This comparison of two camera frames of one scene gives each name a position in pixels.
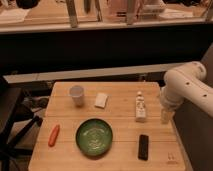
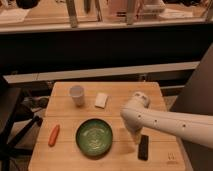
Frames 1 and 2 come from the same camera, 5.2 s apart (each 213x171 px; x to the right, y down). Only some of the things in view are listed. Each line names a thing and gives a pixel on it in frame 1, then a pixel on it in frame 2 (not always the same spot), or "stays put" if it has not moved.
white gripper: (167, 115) to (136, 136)
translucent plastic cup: (77, 93) stays put
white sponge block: (100, 100) stays put
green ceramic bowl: (94, 137) stays put
